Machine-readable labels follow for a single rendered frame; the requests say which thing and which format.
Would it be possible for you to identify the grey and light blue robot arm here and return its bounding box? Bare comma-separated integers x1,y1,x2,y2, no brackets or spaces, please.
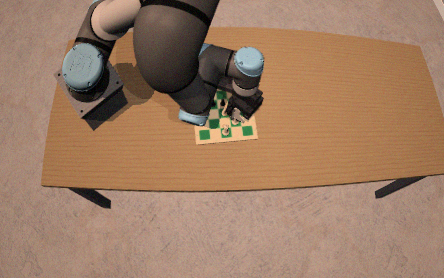
62,0,264,127

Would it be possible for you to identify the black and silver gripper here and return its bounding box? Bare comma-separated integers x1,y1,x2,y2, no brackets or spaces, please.
226,89,264,122

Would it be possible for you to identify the green and tan chessboard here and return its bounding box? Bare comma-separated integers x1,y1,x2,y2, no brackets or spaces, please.
195,89,258,145

